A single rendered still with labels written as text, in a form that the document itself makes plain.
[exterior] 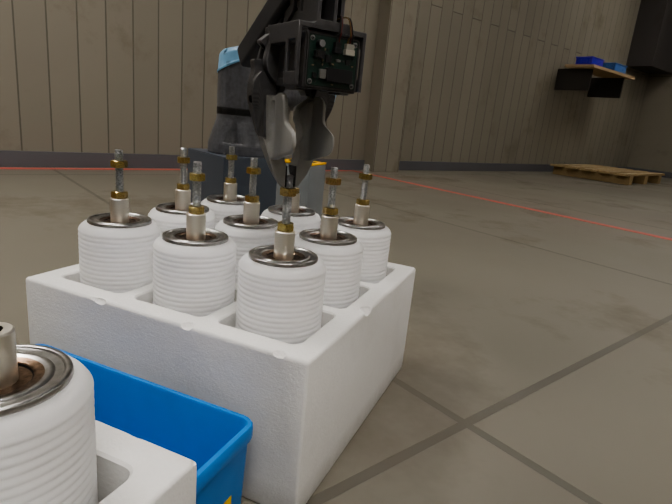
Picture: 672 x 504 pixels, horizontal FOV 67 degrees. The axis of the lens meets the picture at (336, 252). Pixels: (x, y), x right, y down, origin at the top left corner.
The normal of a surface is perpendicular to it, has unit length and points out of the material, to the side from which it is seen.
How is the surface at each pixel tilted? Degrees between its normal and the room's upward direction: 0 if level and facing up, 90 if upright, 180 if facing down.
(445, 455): 0
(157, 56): 90
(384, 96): 90
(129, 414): 88
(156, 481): 0
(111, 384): 88
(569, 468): 0
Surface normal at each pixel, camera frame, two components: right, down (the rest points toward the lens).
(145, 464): 0.10, -0.96
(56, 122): 0.63, 0.26
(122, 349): -0.40, 0.20
